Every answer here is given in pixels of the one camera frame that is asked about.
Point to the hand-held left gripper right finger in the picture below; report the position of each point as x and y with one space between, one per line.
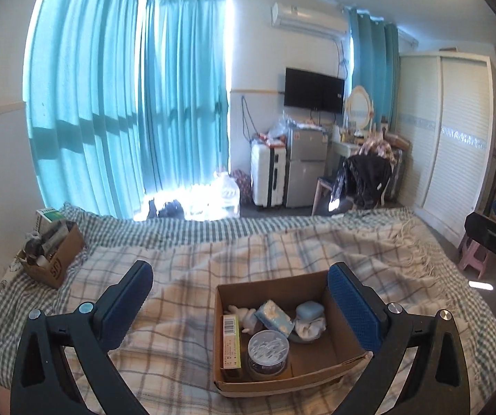
356 311

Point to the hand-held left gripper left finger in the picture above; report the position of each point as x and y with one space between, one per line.
131 294

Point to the light blue soap case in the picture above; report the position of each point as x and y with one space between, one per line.
309 311

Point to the large cardboard box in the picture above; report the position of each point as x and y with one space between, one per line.
317 363

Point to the blue tissue pack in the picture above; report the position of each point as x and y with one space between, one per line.
276 316

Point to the round cotton swab container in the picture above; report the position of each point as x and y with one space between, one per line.
268 352

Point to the yellow medicine box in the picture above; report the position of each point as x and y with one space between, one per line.
230 346

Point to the white plush toy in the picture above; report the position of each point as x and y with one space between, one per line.
243 317

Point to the pink plastic stool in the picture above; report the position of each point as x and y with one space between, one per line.
475 256

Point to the checked bed sheet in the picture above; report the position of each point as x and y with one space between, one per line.
153 231

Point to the small cardboard box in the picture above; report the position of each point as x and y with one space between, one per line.
53 259

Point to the white louvred wardrobe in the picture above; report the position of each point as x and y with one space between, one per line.
447 138

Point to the white green carton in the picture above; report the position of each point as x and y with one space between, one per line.
50 218

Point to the wooden chair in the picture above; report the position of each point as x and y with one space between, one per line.
322 192

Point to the black jacket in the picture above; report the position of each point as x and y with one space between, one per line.
367 179

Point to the floral cloth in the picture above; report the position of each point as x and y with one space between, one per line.
377 147

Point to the clear water jug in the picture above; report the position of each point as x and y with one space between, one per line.
226 194

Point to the silver small fridge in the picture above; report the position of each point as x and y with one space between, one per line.
306 168

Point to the dark patterned bag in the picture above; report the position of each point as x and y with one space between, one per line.
243 181

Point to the white suitcase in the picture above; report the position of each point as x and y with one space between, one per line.
267 175

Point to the oval white mirror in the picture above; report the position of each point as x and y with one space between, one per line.
358 106

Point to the clear plastic bag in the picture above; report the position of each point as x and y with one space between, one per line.
282 126

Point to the teal curtain beside wardrobe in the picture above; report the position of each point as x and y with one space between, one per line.
373 60

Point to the wide teal curtain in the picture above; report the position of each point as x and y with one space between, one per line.
83 95

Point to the narrow teal window curtain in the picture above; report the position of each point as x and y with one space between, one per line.
183 95

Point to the white air conditioner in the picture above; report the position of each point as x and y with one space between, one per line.
308 17

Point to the black wall television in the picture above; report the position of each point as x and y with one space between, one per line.
313 90

